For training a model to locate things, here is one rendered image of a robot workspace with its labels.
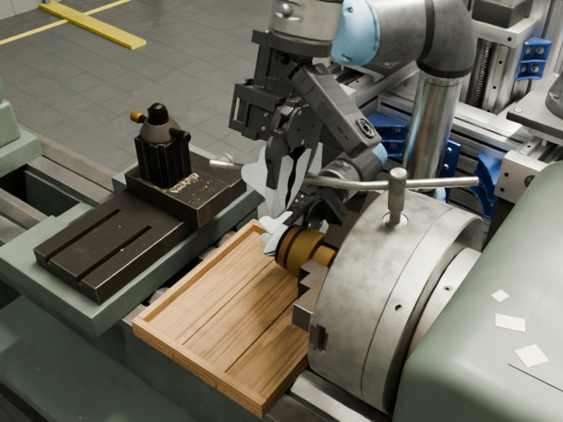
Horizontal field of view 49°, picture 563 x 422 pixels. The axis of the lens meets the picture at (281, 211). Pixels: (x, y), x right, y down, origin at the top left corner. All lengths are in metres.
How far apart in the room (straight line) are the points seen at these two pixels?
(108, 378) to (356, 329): 0.87
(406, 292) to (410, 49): 0.41
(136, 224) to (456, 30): 0.69
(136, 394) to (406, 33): 1.00
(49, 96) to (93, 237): 2.73
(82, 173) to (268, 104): 1.02
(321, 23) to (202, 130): 2.77
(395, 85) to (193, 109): 2.20
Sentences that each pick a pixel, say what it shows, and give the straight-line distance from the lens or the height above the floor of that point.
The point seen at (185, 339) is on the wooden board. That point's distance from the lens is 1.15.
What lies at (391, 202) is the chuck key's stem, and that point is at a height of 1.28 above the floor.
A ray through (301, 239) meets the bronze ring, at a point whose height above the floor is 1.12.
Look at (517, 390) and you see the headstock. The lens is 0.66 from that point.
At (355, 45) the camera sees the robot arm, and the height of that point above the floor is 1.37.
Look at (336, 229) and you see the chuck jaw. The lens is 0.96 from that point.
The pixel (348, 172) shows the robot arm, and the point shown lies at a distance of 1.13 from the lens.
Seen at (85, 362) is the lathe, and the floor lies 0.54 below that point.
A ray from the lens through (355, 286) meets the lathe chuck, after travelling 0.80.
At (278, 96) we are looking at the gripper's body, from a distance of 0.68.
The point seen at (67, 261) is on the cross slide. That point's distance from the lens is 1.22.
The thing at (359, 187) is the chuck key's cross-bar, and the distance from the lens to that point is 0.78.
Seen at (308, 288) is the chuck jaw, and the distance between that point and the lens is 0.91.
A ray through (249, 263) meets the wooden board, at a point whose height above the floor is 0.88.
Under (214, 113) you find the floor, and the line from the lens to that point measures 3.54.
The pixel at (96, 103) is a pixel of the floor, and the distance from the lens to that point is 3.78.
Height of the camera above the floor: 1.76
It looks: 39 degrees down
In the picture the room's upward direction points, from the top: straight up
